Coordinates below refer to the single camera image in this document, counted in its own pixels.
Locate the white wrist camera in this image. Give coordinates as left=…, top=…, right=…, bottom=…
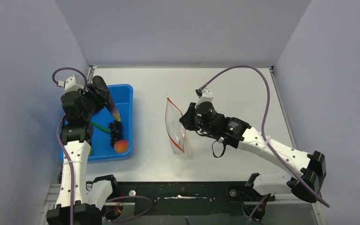
left=56, top=74, right=83, bottom=93
left=195, top=88, right=214, bottom=106

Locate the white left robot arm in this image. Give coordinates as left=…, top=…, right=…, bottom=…
left=46, top=84, right=112, bottom=225

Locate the green toy chili pepper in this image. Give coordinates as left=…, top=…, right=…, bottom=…
left=91, top=121, right=111, bottom=134

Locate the blue plastic bin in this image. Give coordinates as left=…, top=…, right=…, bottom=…
left=57, top=84, right=133, bottom=163

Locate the purple toy eggplant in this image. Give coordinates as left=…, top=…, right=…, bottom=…
left=92, top=75, right=121, bottom=122

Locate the clear zip top bag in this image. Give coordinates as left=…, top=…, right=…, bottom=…
left=165, top=94, right=192, bottom=160

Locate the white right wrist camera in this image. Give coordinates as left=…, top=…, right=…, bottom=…
left=195, top=88, right=214, bottom=106

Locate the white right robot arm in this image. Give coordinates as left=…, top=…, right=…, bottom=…
left=179, top=102, right=326, bottom=203

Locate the red yellow toy peach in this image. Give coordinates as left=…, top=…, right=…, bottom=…
left=113, top=139, right=129, bottom=154

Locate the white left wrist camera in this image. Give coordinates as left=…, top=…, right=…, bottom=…
left=56, top=74, right=83, bottom=93

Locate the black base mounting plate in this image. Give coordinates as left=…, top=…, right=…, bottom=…
left=102, top=181, right=263, bottom=219

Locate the black toy grape bunch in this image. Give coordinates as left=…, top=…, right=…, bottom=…
left=108, top=120, right=124, bottom=147

